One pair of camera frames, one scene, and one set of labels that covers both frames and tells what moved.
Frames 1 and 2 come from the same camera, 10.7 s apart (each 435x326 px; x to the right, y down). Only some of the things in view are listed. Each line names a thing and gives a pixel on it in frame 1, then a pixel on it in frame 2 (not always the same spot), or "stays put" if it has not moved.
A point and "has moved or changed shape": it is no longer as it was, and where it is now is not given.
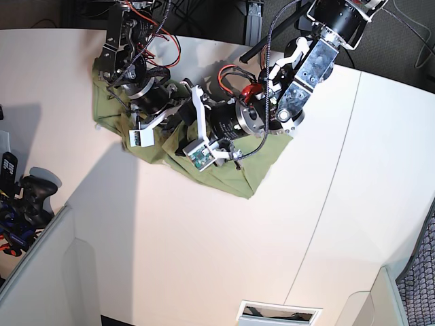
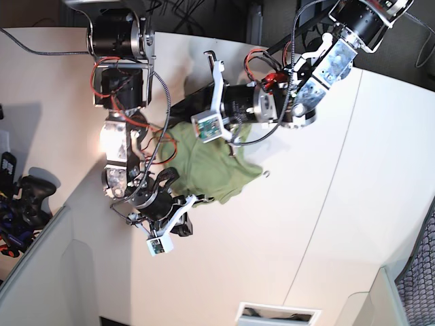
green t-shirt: x=238 y=170 has moved or changed shape
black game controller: x=35 y=191 stays put
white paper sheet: x=5 y=142 stays put
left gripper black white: x=151 y=101 -> x=165 y=213
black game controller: x=13 y=233 stays put
